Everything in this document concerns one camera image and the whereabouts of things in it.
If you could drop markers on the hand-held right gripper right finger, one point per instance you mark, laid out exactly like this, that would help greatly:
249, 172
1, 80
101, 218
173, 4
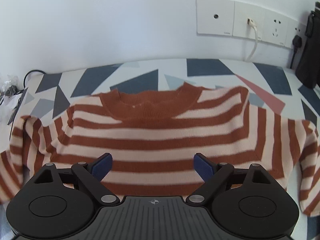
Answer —
203, 166

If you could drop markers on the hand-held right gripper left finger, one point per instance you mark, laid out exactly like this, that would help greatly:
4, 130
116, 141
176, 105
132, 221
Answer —
102, 166

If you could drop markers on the brown white striped sweater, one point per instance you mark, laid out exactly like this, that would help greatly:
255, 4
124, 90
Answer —
160, 135

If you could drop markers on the geometric patterned tablecloth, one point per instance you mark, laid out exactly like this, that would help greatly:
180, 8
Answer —
140, 77

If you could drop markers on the black charger adapter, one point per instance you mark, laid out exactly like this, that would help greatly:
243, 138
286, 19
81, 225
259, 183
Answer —
11, 91

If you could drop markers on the black power plug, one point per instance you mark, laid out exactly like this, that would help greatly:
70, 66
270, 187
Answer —
297, 41

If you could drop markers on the black bottle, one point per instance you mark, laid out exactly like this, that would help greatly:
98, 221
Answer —
308, 50

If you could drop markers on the white coaxial wall outlet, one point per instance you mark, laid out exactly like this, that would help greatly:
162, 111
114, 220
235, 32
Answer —
215, 16

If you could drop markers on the white power wall socket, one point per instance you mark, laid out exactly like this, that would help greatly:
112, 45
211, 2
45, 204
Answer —
275, 28
297, 28

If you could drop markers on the white network wall outlet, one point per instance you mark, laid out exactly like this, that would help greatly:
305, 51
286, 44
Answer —
247, 12

